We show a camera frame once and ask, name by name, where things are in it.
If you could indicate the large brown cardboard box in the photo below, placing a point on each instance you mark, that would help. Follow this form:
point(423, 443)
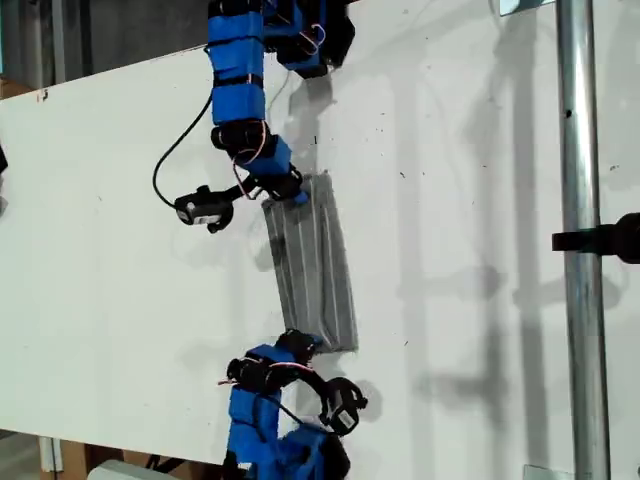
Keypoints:
point(72, 456)

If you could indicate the grey white-striped towel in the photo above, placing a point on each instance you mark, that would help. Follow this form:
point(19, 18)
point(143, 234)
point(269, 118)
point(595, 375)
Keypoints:
point(315, 260)

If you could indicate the black grey wrist camera box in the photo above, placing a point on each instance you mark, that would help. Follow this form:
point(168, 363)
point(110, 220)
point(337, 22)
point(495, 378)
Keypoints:
point(345, 410)
point(202, 210)

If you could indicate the black clamp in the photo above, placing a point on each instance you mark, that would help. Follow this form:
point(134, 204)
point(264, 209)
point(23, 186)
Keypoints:
point(600, 240)

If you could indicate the black camera stalk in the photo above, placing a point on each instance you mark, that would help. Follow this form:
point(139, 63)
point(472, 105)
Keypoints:
point(315, 382)
point(240, 192)

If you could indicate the steel post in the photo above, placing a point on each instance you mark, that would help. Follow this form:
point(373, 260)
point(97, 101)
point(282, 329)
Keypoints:
point(580, 150)

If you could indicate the black object at table edge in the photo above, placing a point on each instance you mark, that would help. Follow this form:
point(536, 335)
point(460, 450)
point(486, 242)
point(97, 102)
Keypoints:
point(2, 160)

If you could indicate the white foam block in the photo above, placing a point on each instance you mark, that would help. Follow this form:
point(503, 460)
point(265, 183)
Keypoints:
point(125, 471)

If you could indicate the small metal table fitting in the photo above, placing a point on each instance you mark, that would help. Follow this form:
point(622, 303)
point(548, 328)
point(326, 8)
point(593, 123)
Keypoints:
point(43, 94)

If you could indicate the white table leg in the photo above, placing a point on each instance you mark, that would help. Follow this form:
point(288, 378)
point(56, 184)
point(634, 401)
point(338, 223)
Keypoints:
point(50, 452)

